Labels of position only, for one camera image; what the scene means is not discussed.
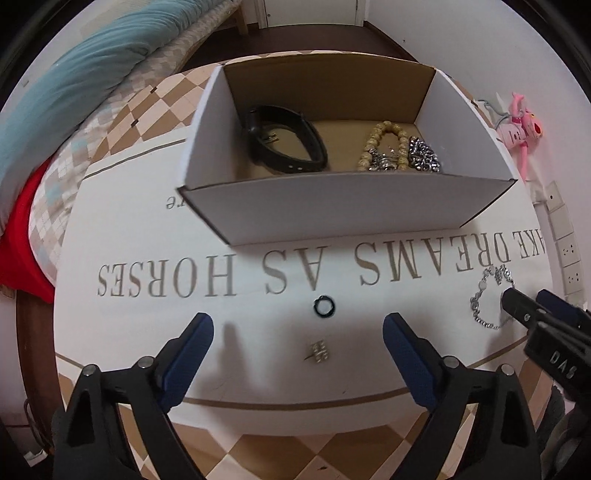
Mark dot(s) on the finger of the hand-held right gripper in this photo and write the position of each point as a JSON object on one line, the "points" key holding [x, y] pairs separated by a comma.
{"points": [[561, 308], [519, 307]]}

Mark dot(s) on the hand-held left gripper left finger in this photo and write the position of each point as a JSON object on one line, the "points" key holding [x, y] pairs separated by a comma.
{"points": [[187, 357]]}

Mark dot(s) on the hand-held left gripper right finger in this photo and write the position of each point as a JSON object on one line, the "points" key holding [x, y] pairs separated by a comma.
{"points": [[408, 357]]}

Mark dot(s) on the small gold rhinestone earring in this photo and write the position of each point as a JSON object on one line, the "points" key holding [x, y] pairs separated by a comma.
{"points": [[319, 351]]}

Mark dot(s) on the white cardboard box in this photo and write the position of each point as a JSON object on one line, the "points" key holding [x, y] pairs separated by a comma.
{"points": [[332, 207]]}

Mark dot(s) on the dark cloth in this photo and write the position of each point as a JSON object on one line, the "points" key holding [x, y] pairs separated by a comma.
{"points": [[561, 424]]}

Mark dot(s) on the checked tablecloth with lettering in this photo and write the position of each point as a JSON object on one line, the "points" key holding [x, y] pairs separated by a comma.
{"points": [[258, 360]]}

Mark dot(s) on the pink plush toy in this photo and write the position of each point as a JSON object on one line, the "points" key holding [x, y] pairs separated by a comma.
{"points": [[519, 131]]}

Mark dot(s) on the red cloth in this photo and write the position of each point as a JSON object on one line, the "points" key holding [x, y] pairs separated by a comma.
{"points": [[21, 258]]}

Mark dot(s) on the checked bed sheet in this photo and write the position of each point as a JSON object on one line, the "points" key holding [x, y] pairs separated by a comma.
{"points": [[55, 194]]}

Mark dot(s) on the teal quilt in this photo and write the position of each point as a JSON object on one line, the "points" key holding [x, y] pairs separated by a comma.
{"points": [[69, 83]]}

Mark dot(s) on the wooden bed leg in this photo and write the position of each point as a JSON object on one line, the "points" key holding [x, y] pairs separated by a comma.
{"points": [[242, 21]]}

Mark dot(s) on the white door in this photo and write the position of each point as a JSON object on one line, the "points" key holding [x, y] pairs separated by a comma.
{"points": [[309, 11]]}

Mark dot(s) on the white wall socket row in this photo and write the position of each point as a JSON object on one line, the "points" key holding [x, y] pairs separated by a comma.
{"points": [[565, 244]]}

